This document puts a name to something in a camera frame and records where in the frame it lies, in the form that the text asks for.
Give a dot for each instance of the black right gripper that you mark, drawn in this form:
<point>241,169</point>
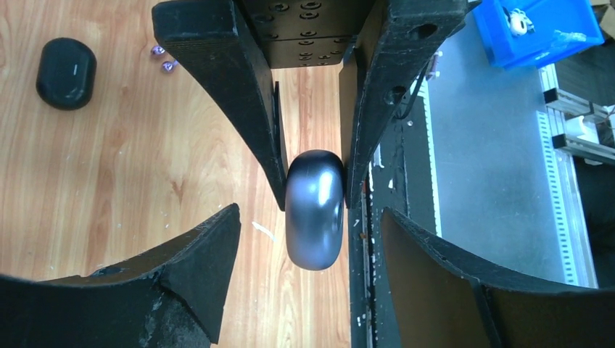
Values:
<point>213,42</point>

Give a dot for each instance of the purple-grey earbud charging case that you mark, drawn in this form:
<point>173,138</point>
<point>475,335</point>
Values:
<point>314,202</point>

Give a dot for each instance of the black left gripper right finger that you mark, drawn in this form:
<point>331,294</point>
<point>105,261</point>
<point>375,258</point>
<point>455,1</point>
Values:
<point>445,296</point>

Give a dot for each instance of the purple clip earbud right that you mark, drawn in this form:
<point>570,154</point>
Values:
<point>168,64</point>

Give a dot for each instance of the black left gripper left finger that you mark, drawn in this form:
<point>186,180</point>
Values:
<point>172,295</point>

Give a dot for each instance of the blue plastic bin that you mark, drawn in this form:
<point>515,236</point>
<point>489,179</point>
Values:
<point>535,33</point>

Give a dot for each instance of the black earbud charging case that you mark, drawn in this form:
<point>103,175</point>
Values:
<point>66,74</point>

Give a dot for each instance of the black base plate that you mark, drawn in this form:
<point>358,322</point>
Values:
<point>402,175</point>

